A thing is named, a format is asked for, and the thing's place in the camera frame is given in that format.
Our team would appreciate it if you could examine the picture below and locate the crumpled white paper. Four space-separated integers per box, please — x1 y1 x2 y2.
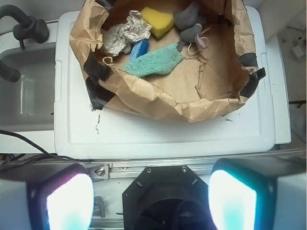
102 11 153 57

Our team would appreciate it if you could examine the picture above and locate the aluminium rail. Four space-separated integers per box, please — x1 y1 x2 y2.
86 147 307 179

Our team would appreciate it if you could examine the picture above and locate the yellow sponge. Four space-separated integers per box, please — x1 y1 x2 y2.
141 7 174 39

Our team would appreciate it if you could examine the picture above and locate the grey plush mouse toy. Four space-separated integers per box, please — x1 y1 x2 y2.
173 0 210 56

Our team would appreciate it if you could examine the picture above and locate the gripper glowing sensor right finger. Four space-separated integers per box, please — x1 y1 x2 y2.
208 157 307 230

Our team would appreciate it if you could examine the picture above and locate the white plug adapter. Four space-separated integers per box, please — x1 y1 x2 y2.
289 36 306 60

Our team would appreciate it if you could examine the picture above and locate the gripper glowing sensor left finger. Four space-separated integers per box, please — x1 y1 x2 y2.
0 163 94 230

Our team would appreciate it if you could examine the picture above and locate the blue sponge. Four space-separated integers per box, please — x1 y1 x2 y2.
129 40 149 61

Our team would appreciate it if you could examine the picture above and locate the teal knitted cloth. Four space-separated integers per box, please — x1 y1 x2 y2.
121 43 184 78

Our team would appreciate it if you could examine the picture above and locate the white sink basin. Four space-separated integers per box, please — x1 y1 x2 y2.
0 43 56 132

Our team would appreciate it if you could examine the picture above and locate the white plastic bin lid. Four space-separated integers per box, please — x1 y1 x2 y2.
54 7 291 160

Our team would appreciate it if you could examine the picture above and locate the black octagonal mount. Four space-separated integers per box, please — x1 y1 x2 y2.
122 165 216 230

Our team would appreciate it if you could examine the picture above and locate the brown paper bag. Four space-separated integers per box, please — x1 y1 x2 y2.
70 0 265 122

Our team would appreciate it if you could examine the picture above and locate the black cable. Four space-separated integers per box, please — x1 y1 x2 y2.
0 129 80 166

